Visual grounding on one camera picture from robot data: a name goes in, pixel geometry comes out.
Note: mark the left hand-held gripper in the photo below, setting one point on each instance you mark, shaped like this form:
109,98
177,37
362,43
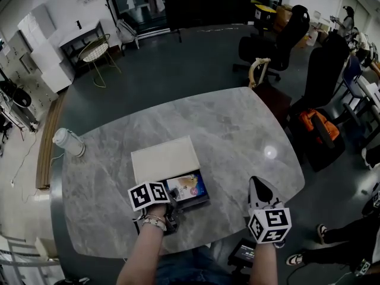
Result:
148,196

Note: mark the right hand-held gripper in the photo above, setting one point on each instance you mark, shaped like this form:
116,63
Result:
271,225

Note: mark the box with white lid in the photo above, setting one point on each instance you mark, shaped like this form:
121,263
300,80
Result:
166,159

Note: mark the person's right forearm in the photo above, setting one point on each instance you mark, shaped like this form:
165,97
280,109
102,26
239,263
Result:
262,266

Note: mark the person's left forearm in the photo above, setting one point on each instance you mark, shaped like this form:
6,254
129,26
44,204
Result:
141,251

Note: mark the black device with screen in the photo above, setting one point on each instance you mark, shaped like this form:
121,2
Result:
244,252

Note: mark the person's jeans legs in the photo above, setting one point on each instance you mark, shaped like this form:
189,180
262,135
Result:
190,267

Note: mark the orange bag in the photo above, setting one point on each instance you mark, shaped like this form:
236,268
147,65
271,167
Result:
319,123

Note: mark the brown chair with bamboo back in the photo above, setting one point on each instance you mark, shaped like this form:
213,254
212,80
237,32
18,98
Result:
271,96

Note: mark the tall black gaming chair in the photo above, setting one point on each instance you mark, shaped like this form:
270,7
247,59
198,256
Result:
323,76

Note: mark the wooden slat board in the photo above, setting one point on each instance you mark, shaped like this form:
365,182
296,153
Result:
49,141

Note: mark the blue chair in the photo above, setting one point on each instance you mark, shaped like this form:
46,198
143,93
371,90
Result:
351,73

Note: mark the black office chair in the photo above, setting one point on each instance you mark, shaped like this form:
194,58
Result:
283,37

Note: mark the white plastic jug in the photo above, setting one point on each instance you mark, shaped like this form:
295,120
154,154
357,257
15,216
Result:
311,37

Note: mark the grey backpack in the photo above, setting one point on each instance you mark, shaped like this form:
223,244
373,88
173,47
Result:
126,33

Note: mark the cardboard boxes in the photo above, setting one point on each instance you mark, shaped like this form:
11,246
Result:
283,18

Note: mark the black cart with yellow top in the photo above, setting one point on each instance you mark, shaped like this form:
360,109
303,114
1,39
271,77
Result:
264,15

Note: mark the white desk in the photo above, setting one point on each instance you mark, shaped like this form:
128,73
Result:
80,36

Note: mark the black round stool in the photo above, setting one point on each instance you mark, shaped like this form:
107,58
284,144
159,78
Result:
17,95

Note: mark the white cabinet stack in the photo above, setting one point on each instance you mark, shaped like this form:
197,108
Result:
47,49

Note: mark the black folding partition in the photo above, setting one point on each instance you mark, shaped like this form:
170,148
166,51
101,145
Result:
207,3

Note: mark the black coat rack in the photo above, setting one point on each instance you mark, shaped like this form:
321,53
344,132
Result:
108,1

